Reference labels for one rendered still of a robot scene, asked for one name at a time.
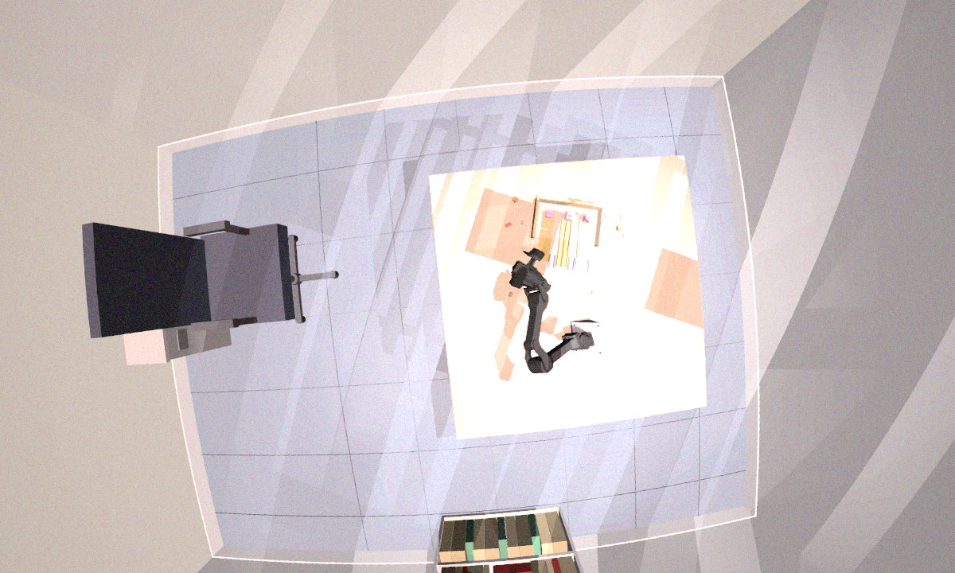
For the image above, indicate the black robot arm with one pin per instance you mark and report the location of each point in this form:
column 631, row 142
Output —
column 537, row 303

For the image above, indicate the brown open wooden tray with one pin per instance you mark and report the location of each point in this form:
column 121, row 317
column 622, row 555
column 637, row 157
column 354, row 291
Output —
column 563, row 219

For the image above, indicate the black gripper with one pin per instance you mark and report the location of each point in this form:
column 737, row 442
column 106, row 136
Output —
column 535, row 254

